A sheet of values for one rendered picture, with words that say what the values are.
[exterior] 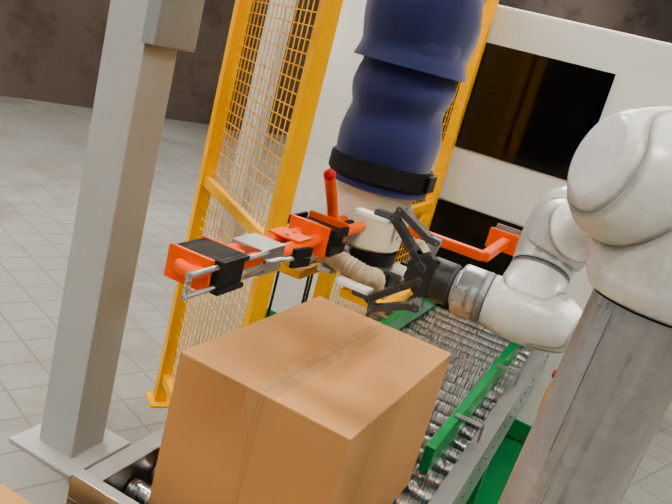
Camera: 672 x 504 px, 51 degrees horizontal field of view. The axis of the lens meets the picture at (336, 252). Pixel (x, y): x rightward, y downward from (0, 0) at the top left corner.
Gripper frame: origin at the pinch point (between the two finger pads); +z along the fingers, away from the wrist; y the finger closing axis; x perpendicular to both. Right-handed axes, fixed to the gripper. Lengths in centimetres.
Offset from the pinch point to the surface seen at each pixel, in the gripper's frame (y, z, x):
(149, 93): -4, 101, 63
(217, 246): -2.1, 8.0, -32.6
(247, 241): -1.2, 8.6, -23.2
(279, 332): 32.3, 19.9, 22.8
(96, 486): 66, 37, -11
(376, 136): -18.6, 6.9, 15.0
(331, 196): -7.1, 7.3, 1.8
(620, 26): -184, 84, 1204
